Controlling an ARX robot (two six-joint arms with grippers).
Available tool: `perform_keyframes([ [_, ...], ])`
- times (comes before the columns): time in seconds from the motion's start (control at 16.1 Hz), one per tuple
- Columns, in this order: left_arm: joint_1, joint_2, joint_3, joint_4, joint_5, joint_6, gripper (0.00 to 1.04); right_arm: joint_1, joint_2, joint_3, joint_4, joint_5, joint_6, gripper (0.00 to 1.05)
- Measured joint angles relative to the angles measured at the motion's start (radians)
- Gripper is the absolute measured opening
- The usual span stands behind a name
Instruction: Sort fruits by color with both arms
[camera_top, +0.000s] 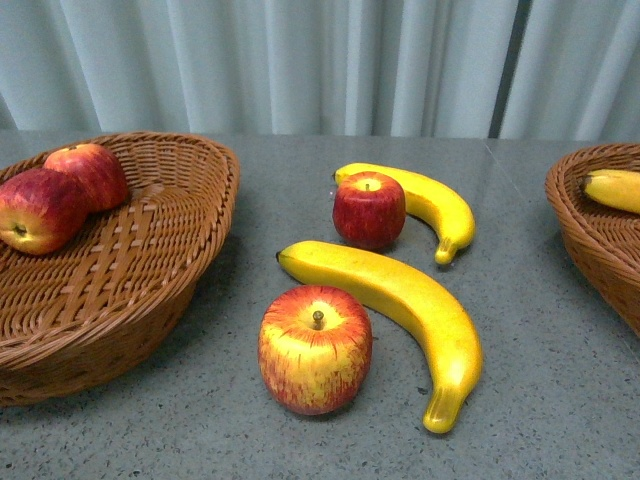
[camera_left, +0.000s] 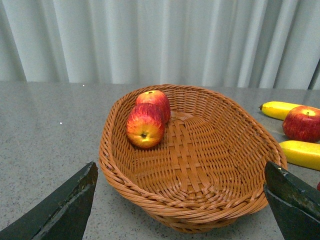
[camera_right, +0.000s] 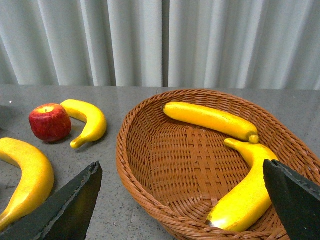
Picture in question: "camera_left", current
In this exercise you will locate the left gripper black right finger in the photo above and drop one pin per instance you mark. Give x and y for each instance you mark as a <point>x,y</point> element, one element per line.
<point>294,203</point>

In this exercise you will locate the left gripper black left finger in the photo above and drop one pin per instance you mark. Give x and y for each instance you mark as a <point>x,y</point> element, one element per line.
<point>63,215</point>

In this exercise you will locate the yellow banana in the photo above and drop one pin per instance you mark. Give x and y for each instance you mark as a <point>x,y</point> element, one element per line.
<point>277,109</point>
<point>303,154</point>

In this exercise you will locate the left brown wicker basket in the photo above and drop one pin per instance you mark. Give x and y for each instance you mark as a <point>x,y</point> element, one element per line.
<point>208,170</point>

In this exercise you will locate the red yellow apple, front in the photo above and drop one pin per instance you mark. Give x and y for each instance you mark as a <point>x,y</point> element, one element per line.
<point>145,125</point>

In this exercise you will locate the white pleated curtain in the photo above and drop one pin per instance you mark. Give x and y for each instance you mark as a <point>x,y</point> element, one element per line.
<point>216,43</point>

